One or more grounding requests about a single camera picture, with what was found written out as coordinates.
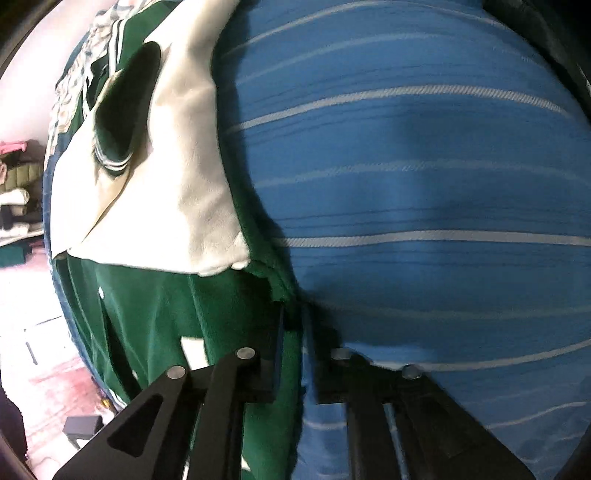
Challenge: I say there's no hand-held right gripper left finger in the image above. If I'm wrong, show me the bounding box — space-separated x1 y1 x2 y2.
52 305 288 480

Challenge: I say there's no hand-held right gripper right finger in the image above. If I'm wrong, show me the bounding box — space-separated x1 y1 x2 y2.
302 305 536 480

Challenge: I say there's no green and white jacket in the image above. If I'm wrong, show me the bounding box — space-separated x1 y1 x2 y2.
48 0 305 480

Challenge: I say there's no blue striped plaid bed cover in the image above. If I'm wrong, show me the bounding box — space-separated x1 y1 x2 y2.
42 0 591 480

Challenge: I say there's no small black box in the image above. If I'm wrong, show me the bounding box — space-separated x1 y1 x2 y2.
62 415 103 448

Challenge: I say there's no white garment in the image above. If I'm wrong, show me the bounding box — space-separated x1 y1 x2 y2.
0 188 31 209

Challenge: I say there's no olive puffer jacket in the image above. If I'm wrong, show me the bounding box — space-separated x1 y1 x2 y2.
4 164 44 191

